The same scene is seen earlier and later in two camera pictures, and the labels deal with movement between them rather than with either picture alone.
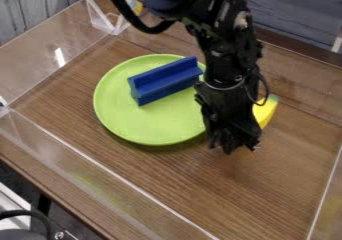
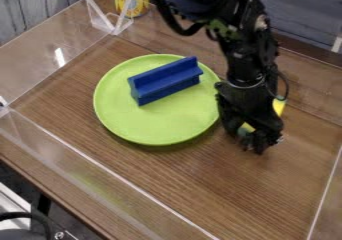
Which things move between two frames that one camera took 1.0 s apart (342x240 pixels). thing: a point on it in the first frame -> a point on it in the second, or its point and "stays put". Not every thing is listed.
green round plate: (170, 121) stays put
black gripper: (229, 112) -> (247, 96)
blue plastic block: (160, 83) stays put
